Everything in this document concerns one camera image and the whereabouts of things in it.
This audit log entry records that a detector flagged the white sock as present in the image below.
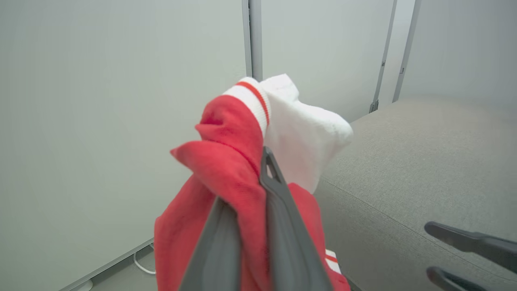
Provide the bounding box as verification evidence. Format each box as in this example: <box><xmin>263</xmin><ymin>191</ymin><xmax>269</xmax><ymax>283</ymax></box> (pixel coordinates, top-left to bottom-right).
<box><xmin>260</xmin><ymin>74</ymin><xmax>354</xmax><ymax>194</ymax></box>

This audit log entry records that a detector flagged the grey metal partition post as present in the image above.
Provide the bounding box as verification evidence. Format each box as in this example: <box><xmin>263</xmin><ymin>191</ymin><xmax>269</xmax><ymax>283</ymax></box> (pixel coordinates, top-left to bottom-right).
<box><xmin>392</xmin><ymin>0</ymin><xmax>422</xmax><ymax>103</ymax></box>
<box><xmin>369</xmin><ymin>0</ymin><xmax>398</xmax><ymax>114</ymax></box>
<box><xmin>242</xmin><ymin>0</ymin><xmax>263</xmax><ymax>82</ymax></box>

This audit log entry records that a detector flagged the white floor cable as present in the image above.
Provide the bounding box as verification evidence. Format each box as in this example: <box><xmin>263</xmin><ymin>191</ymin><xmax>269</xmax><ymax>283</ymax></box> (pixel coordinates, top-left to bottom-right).
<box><xmin>133</xmin><ymin>242</ymin><xmax>156</xmax><ymax>276</ymax></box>

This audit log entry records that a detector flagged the grey fabric sofa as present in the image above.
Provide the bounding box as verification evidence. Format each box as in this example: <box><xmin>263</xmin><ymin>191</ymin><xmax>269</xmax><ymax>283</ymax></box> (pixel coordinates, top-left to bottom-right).
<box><xmin>313</xmin><ymin>96</ymin><xmax>517</xmax><ymax>291</ymax></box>

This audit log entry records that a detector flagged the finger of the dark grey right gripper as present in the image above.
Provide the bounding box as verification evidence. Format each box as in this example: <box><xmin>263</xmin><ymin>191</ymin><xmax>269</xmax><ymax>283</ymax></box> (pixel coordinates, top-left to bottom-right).
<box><xmin>424</xmin><ymin>221</ymin><xmax>517</xmax><ymax>275</ymax></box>
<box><xmin>426</xmin><ymin>266</ymin><xmax>492</xmax><ymax>291</ymax></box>

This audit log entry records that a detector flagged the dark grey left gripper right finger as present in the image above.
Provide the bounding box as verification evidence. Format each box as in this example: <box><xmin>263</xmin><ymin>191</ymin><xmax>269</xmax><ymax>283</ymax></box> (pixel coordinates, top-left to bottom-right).
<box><xmin>259</xmin><ymin>146</ymin><xmax>334</xmax><ymax>291</ymax></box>

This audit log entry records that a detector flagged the grey metal baseboard rail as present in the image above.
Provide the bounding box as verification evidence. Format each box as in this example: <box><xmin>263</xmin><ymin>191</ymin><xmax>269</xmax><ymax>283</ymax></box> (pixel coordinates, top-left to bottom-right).
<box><xmin>60</xmin><ymin>238</ymin><xmax>155</xmax><ymax>291</ymax></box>

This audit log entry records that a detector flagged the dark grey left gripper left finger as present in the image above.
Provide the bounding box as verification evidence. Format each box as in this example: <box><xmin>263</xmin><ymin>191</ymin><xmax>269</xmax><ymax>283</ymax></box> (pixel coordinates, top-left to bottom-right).
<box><xmin>179</xmin><ymin>197</ymin><xmax>243</xmax><ymax>291</ymax></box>

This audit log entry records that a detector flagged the red garment with striped cuffs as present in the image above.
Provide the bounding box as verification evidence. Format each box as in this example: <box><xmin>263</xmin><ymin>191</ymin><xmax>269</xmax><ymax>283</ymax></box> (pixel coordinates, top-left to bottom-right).
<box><xmin>153</xmin><ymin>77</ymin><xmax>352</xmax><ymax>291</ymax></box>

